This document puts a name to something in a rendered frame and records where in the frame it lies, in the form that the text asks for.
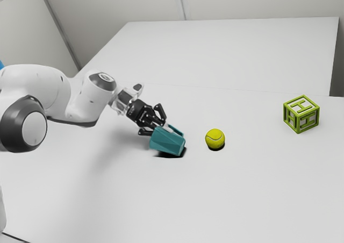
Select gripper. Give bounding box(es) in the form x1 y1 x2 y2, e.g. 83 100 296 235
125 99 175 136

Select teal faceted mug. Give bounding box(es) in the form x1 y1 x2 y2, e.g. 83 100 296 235
149 124 186 156

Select yellow tennis ball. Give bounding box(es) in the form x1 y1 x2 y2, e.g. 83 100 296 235
205 128 226 150

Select green letter block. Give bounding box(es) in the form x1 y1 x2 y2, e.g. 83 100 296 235
282 94 320 134

